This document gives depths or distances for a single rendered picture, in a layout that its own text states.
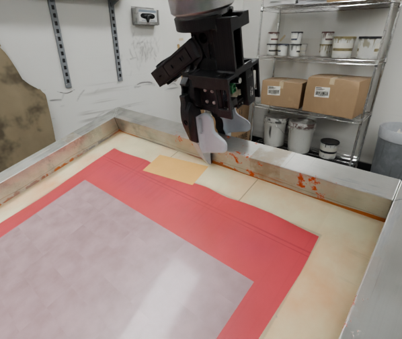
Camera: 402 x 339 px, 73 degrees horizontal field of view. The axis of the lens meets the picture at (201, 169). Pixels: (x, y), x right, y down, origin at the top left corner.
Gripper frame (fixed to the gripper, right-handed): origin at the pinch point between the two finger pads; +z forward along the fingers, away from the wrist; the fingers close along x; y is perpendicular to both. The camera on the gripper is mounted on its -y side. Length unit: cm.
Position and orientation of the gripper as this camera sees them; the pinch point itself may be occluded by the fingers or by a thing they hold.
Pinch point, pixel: (214, 148)
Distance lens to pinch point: 45.6
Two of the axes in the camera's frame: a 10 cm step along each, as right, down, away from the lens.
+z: 1.7, 7.8, 6.0
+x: 6.3, -5.6, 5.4
